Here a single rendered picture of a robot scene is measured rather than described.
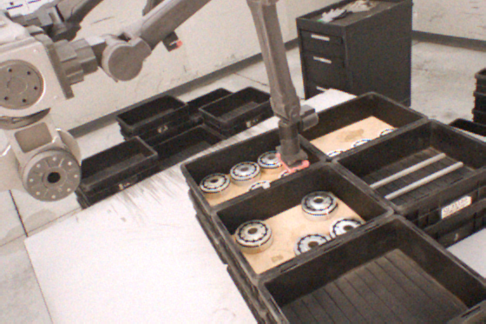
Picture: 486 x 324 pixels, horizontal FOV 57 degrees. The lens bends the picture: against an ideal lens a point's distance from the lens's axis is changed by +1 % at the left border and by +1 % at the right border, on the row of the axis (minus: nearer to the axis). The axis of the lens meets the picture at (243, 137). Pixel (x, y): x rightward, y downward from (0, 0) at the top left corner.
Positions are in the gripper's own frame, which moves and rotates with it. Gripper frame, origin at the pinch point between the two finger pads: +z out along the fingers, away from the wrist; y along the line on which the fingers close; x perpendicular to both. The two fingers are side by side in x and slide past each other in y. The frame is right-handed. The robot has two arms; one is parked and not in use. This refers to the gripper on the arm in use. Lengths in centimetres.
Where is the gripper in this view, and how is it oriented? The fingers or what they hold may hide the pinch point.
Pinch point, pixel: (294, 175)
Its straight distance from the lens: 142.9
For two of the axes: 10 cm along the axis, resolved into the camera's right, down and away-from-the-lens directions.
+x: -9.3, 3.0, -2.1
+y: -3.2, -4.1, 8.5
